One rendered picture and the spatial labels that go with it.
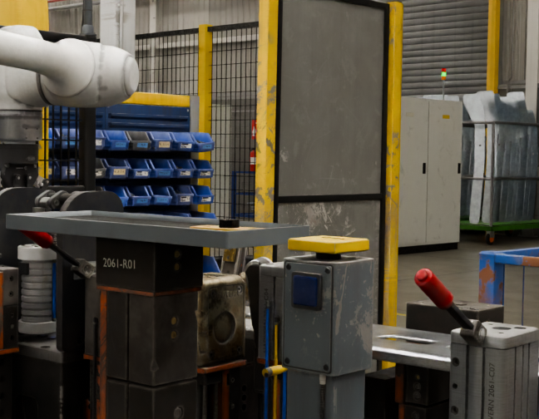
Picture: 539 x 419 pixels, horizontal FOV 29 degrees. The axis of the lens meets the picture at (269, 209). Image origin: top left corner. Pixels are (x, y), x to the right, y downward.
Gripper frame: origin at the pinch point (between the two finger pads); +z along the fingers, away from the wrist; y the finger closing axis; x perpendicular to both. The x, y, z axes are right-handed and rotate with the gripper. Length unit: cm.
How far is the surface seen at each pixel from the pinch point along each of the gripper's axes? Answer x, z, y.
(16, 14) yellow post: 59, -52, 44
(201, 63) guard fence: 266, -68, 328
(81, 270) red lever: -49, -3, -26
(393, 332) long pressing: -80, 6, 3
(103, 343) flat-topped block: -66, 3, -37
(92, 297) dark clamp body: -49, 1, -24
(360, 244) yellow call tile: -99, -10, -32
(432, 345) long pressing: -89, 6, -1
